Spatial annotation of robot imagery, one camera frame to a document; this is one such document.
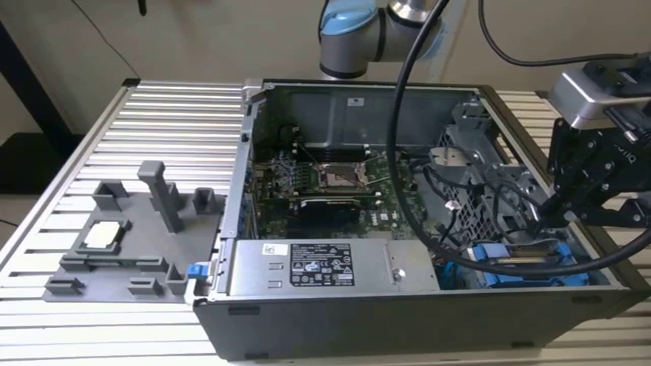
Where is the thin black camera cable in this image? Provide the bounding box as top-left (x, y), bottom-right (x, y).
top-left (478, 0), bottom-right (643, 66)

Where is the thin black wall cable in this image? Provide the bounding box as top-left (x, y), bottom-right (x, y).
top-left (70, 0), bottom-right (139, 80)

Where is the blue wire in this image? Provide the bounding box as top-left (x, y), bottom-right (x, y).
top-left (437, 258), bottom-right (465, 290)

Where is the metal socket cover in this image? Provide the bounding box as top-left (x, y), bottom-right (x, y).
top-left (362, 149), bottom-right (406, 180)

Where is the black disk wire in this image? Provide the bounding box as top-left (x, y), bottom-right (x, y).
top-left (478, 181), bottom-right (550, 245)

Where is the green motherboard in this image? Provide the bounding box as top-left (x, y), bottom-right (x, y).
top-left (251, 148), bottom-right (435, 242)

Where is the metal locking lever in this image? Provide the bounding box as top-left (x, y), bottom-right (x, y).
top-left (297, 143), bottom-right (330, 171)

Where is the black graphics card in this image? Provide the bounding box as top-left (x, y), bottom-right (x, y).
top-left (290, 194), bottom-right (383, 230)

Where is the grey parts rack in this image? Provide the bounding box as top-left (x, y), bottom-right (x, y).
top-left (43, 159), bottom-right (228, 304)

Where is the silver CPU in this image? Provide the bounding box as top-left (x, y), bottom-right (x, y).
top-left (83, 220), bottom-right (127, 248)

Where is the grey metal drive cage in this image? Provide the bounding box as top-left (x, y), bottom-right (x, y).
top-left (413, 97), bottom-right (611, 289)

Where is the silver camera box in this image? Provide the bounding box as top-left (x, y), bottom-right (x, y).
top-left (547, 56), bottom-right (651, 129)

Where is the black desk frame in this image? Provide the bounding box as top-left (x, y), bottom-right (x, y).
top-left (0, 21), bottom-right (91, 195)

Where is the dark grey PC case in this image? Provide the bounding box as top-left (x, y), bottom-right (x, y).
top-left (191, 78), bottom-right (651, 361)

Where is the CPU socket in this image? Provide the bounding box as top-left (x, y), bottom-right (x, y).
top-left (318, 163), bottom-right (369, 191)

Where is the black case wire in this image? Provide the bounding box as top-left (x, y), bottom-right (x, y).
top-left (421, 162), bottom-right (490, 249)

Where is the blue case latch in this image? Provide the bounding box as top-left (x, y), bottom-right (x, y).
top-left (186, 262), bottom-right (212, 280)

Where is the silver power supply unit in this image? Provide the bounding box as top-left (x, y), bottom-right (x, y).
top-left (223, 239), bottom-right (442, 297)

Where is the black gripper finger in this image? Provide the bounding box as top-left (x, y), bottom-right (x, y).
top-left (563, 198), bottom-right (651, 230)
top-left (538, 117), bottom-right (621, 226)

